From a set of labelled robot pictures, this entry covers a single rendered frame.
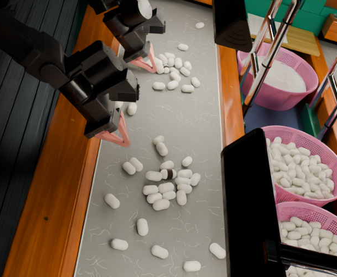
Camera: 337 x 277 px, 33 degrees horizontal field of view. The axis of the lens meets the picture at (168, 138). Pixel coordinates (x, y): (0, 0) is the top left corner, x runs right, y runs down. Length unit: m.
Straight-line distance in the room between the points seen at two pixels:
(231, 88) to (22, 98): 0.57
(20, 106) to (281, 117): 0.78
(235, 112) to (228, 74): 0.18
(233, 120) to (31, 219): 0.63
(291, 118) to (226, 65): 0.26
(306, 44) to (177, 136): 0.75
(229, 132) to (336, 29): 0.75
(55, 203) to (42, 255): 0.13
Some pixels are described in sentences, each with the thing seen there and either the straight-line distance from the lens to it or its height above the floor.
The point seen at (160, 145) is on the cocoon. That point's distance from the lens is 1.33.
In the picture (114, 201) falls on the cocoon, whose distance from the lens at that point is 1.17.
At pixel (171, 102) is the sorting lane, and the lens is 1.51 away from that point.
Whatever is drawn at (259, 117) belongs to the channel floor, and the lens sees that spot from 1.72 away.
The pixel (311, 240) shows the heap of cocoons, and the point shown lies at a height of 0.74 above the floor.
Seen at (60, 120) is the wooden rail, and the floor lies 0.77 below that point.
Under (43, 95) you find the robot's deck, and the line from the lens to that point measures 1.53.
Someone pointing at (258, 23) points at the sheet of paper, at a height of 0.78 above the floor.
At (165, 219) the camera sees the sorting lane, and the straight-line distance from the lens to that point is 1.20.
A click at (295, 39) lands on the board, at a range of 2.00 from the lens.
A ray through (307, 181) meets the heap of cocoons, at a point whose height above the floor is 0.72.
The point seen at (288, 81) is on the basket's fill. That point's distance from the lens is 1.85.
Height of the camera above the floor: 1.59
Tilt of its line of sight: 38 degrees down
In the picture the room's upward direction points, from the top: 21 degrees clockwise
